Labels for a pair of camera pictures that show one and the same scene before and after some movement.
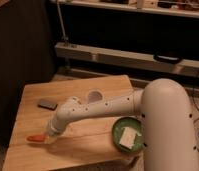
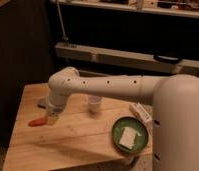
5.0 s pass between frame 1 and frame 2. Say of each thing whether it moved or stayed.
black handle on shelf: stayed
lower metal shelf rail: stayed
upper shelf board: stayed
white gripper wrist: moved
